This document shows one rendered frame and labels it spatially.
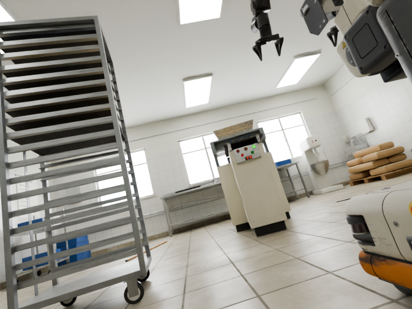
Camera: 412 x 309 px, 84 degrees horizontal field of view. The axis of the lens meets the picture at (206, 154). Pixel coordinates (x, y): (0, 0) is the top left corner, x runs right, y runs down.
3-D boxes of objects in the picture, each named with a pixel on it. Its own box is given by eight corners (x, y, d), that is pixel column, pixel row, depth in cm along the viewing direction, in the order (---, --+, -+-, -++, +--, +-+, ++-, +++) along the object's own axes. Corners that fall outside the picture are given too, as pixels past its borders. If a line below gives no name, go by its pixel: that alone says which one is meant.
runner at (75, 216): (134, 204, 136) (133, 199, 136) (133, 203, 133) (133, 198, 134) (10, 235, 121) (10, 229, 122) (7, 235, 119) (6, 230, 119)
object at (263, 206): (249, 228, 277) (228, 159, 297) (278, 221, 275) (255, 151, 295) (254, 238, 209) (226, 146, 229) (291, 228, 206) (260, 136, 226)
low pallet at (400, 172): (347, 186, 552) (345, 181, 555) (376, 178, 564) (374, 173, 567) (390, 178, 437) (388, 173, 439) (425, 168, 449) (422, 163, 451)
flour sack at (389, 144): (354, 159, 538) (350, 153, 542) (368, 156, 547) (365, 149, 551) (381, 150, 470) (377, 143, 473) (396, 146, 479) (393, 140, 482)
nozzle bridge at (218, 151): (218, 170, 329) (211, 148, 336) (267, 156, 323) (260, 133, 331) (216, 167, 297) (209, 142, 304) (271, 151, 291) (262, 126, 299)
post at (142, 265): (147, 273, 125) (99, 18, 163) (146, 274, 122) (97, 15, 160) (141, 274, 124) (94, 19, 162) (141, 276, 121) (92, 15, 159)
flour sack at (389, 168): (387, 173, 448) (384, 165, 451) (370, 176, 488) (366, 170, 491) (416, 164, 461) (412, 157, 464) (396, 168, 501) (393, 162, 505)
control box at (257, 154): (236, 164, 225) (233, 150, 228) (260, 156, 223) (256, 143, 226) (236, 163, 221) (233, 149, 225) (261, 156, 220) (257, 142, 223)
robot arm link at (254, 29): (252, -1, 108) (269, -4, 109) (244, 10, 119) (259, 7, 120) (256, 27, 111) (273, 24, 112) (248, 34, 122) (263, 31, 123)
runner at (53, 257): (140, 235, 132) (139, 230, 132) (140, 235, 129) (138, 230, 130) (12, 271, 117) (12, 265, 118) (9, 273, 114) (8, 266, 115)
